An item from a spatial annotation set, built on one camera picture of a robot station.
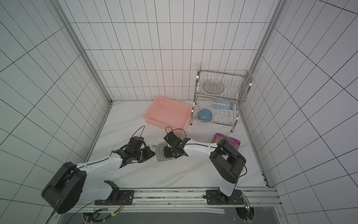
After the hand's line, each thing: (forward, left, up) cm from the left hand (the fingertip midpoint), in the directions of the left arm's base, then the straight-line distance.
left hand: (153, 156), depth 87 cm
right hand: (0, -5, +1) cm, 5 cm away
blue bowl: (+30, -36, +5) cm, 47 cm away
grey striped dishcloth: (+3, -4, +1) cm, 5 cm away
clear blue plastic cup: (+40, -50, +6) cm, 65 cm away
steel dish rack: (+30, -41, +26) cm, 57 cm away
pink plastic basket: (+32, -8, +2) cm, 33 cm away
